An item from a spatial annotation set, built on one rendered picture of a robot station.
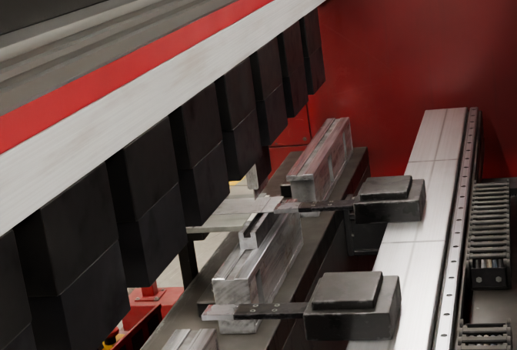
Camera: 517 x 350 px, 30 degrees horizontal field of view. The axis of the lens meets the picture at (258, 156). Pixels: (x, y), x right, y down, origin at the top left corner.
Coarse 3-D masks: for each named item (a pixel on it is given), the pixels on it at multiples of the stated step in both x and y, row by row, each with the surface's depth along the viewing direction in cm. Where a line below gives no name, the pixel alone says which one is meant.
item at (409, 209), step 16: (400, 176) 168; (368, 192) 162; (384, 192) 161; (400, 192) 160; (416, 192) 162; (288, 208) 169; (304, 208) 168; (320, 208) 168; (336, 208) 167; (352, 208) 166; (368, 208) 161; (384, 208) 160; (400, 208) 160; (416, 208) 159
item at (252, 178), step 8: (264, 152) 172; (264, 160) 171; (256, 168) 166; (264, 168) 171; (248, 176) 166; (256, 176) 166; (264, 176) 171; (248, 184) 167; (256, 184) 167; (264, 184) 174; (256, 192) 168
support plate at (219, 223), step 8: (216, 216) 172; (224, 216) 171; (232, 216) 171; (240, 216) 170; (248, 216) 169; (208, 224) 168; (216, 224) 168; (224, 224) 167; (232, 224) 166; (240, 224) 166; (192, 232) 168; (200, 232) 167
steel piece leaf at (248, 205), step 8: (224, 200) 180; (232, 200) 179; (240, 200) 179; (248, 200) 178; (256, 200) 177; (264, 200) 177; (216, 208) 176; (224, 208) 175; (232, 208) 174; (240, 208) 174; (248, 208) 173; (256, 208) 172
